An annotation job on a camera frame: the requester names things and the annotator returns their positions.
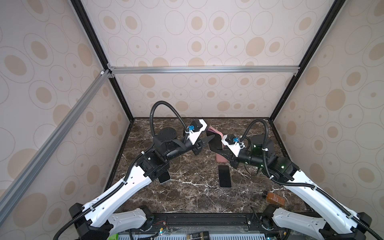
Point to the silver aluminium back rail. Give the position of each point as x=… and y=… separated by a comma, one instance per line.
x=211, y=70

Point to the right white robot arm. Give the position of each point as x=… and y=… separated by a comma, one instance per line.
x=335, y=221

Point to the green packet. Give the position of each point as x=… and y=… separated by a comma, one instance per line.
x=113, y=237

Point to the amber bottle black cap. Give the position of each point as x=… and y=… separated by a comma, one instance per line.
x=275, y=199

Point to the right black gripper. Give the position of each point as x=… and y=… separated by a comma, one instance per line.
x=231, y=157

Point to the pink phone case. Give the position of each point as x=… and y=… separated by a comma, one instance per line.
x=221, y=159

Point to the phone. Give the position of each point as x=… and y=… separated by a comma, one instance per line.
x=164, y=179
x=215, y=144

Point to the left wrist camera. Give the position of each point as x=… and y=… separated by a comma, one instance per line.
x=195, y=129

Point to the dark bottle at front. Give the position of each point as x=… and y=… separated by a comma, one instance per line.
x=204, y=235

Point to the silver aluminium left rail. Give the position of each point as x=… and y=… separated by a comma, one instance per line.
x=20, y=185

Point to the purple smartphone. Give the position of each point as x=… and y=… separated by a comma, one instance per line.
x=224, y=176

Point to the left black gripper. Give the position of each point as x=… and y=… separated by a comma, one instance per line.
x=200, y=142

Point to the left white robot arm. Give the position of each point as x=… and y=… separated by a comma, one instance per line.
x=96, y=220

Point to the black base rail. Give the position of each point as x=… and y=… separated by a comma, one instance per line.
x=238, y=226

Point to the silver aluminium rail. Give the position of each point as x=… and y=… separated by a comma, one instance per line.
x=211, y=70
x=20, y=185

